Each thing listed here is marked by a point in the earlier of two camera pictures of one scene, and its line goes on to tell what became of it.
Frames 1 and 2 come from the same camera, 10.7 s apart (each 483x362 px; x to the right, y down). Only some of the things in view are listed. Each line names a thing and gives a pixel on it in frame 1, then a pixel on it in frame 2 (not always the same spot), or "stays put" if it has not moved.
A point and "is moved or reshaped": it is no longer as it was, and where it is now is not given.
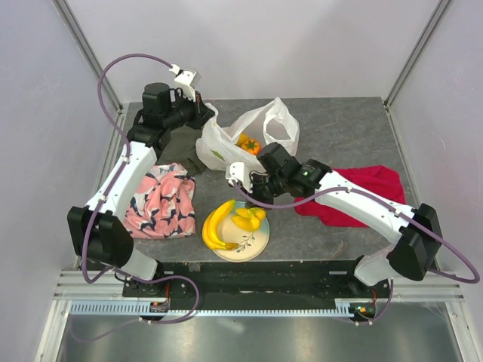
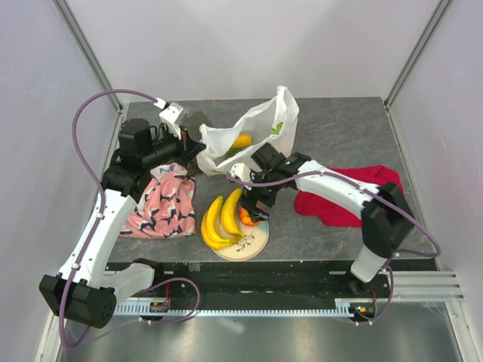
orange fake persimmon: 251,145 → 246,219
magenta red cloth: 382,179 stays put
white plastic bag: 220,146 is moved or reshaped
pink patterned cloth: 163,204 stays put
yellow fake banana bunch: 210,228 is moved or reshaped
